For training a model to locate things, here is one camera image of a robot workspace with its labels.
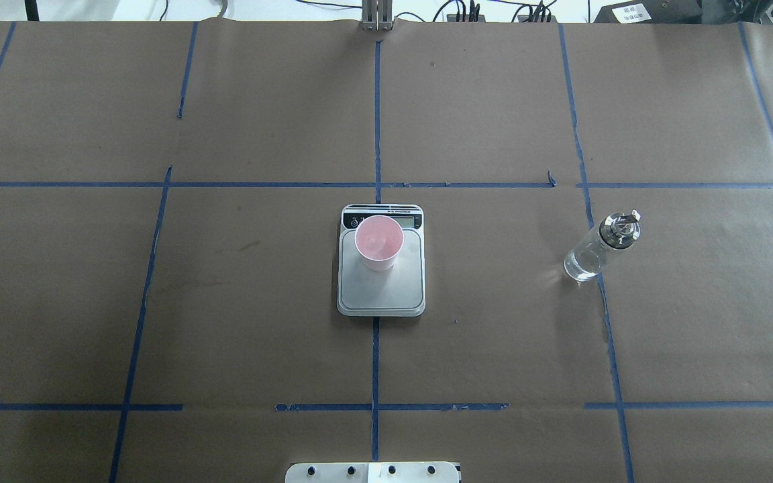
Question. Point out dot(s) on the pink plastic cup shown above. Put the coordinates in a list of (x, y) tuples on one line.
[(379, 239)]

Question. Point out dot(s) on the clear glass sauce bottle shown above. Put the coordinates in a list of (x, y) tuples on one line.
[(614, 235)]

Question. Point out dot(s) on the white digital kitchen scale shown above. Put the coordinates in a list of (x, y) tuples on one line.
[(398, 290)]

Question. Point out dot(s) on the brown paper table cover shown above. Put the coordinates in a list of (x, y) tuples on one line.
[(267, 251)]

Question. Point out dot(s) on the black box with label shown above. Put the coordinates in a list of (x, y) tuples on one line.
[(658, 12)]

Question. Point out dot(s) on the aluminium frame post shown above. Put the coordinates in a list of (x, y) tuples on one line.
[(377, 15)]

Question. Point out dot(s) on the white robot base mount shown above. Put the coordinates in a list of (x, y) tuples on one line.
[(425, 471)]

